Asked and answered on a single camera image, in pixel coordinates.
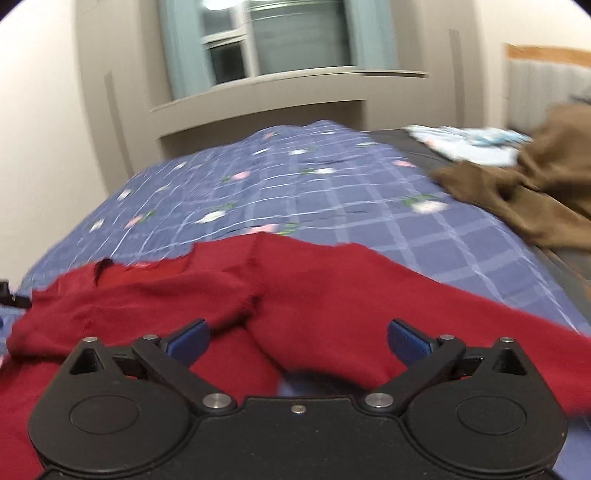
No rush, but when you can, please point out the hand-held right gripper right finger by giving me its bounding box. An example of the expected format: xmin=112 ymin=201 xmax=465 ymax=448
xmin=362 ymin=318 xmax=527 ymax=415

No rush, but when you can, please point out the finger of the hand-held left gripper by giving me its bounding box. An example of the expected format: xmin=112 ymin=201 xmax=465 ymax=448
xmin=0 ymin=279 xmax=31 ymax=308

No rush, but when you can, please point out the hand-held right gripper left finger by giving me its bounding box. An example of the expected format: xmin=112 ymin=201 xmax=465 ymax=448
xmin=68 ymin=318 xmax=235 ymax=415

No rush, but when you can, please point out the red sweater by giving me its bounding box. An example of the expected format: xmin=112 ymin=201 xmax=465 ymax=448
xmin=0 ymin=233 xmax=591 ymax=480

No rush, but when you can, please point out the blue checked floral blanket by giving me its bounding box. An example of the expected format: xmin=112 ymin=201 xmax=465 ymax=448
xmin=0 ymin=120 xmax=585 ymax=398

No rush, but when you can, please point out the brown garment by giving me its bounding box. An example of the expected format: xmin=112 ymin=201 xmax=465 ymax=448
xmin=431 ymin=104 xmax=591 ymax=253

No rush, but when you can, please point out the light blue white cloth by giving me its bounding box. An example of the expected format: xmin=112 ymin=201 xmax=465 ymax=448
xmin=406 ymin=126 xmax=534 ymax=166

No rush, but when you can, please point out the beige window sill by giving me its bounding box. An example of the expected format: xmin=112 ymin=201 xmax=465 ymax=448
xmin=148 ymin=68 xmax=430 ymax=114

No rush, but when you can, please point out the grey padded headboard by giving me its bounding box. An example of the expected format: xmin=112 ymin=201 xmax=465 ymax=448
xmin=503 ymin=43 xmax=591 ymax=131

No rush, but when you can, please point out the teal curtain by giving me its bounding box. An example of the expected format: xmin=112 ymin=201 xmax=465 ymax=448
xmin=158 ymin=0 xmax=209 ymax=100
xmin=345 ymin=0 xmax=400 ymax=71

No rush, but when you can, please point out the window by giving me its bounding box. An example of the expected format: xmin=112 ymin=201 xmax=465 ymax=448
xmin=198 ymin=0 xmax=357 ymax=88

